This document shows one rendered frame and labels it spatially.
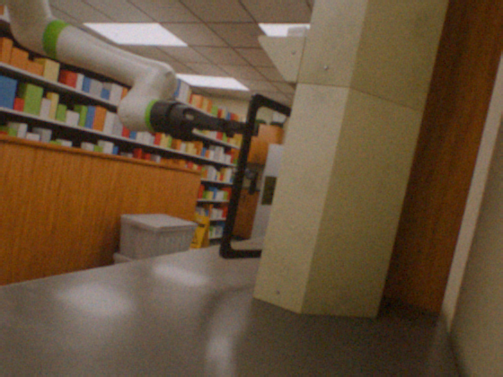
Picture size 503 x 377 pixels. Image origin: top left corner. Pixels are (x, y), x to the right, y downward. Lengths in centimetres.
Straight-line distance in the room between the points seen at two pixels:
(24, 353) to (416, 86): 83
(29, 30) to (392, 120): 104
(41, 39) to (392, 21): 96
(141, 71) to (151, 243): 201
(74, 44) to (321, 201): 86
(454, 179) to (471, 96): 22
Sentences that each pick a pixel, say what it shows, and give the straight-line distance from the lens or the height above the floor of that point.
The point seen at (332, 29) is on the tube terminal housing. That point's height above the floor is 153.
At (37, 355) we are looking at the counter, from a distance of 52.
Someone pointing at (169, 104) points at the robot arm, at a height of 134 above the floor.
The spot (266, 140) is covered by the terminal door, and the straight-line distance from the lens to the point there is 88.
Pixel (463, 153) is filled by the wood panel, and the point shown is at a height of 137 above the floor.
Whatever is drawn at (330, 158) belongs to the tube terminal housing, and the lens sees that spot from 73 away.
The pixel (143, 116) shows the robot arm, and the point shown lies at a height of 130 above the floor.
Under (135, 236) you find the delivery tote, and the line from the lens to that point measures 305.
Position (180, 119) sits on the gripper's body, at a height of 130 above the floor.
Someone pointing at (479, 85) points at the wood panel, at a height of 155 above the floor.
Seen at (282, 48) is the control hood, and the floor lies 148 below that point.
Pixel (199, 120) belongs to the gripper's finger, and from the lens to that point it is 89.
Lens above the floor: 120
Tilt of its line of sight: 3 degrees down
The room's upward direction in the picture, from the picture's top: 12 degrees clockwise
